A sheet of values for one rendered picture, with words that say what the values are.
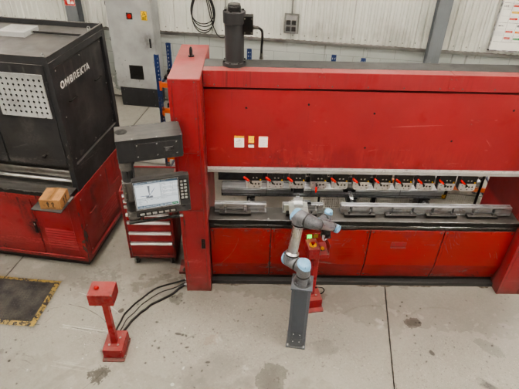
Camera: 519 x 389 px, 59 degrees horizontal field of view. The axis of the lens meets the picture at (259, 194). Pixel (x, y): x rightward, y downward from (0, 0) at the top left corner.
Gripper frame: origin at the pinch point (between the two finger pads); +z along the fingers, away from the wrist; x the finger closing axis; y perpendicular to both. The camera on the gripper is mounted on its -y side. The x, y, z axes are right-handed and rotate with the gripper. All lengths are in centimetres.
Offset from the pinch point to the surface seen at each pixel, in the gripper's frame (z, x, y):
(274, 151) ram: -69, 42, 48
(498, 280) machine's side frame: 67, -193, -16
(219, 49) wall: 22, 52, 495
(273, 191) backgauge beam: -5, 36, 69
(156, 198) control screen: -56, 146, 10
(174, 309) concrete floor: 85, 143, 3
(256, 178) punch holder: -40, 58, 48
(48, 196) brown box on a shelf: -20, 248, 66
